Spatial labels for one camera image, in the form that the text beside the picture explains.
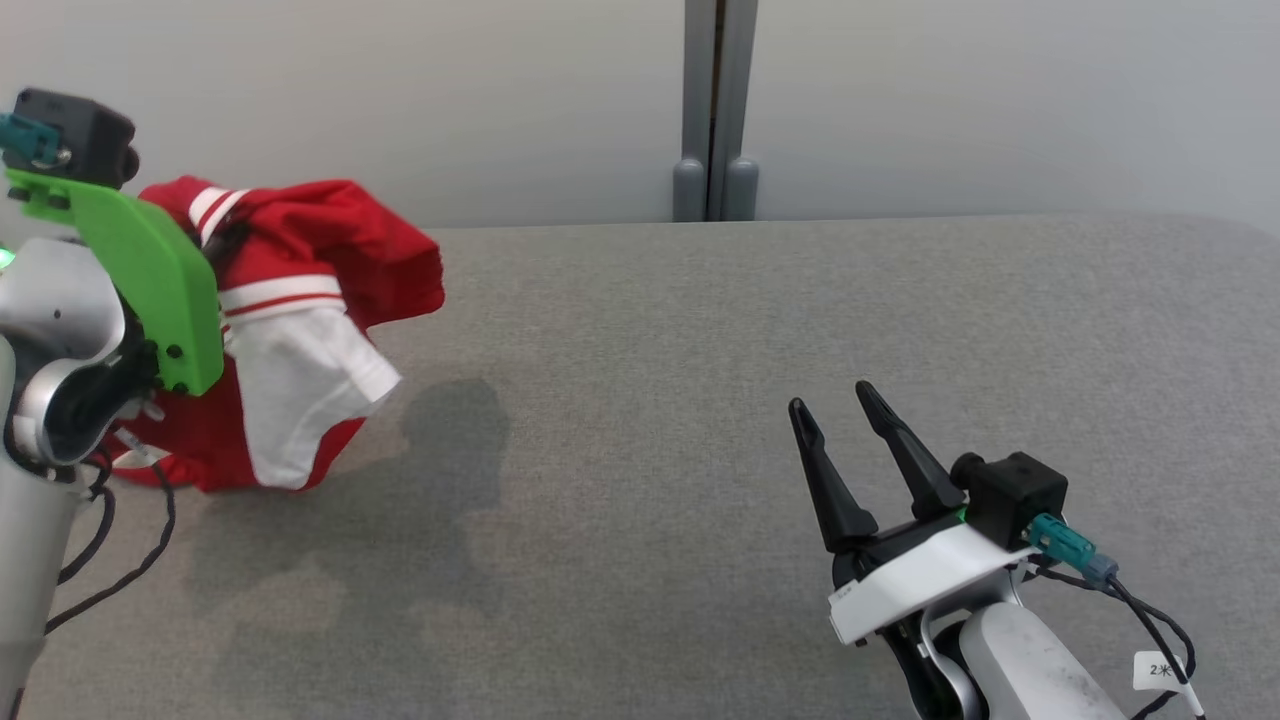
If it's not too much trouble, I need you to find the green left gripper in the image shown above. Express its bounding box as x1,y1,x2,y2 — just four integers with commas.
5,168,225,396

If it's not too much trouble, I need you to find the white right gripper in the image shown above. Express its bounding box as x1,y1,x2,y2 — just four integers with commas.
789,380,1041,644

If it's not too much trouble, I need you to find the red jersey with white sleeves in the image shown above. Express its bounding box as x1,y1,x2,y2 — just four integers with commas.
100,176,446,493

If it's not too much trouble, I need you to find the teal left camera cable plug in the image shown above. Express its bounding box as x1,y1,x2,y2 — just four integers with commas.
0,112,63,167

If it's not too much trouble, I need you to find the teal camera cable plug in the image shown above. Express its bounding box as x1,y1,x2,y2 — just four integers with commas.
1030,514,1119,589
0,112,63,167

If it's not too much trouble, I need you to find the teal right camera cable plug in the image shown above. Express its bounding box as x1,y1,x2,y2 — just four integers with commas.
1030,514,1119,589

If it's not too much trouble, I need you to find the thin black right gripper cable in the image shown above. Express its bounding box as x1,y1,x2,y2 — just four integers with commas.
1025,560,1196,720

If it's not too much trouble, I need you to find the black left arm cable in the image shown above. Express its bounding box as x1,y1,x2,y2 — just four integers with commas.
55,470,117,586
45,462,179,636

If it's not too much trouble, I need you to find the black right camera cable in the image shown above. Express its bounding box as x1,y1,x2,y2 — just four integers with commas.
1085,560,1211,720

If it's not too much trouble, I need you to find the white paper cable label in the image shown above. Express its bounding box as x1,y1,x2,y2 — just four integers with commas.
1133,650,1191,693

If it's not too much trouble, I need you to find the grey partition frame post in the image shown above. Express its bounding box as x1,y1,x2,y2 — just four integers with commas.
715,0,761,222
672,0,718,223

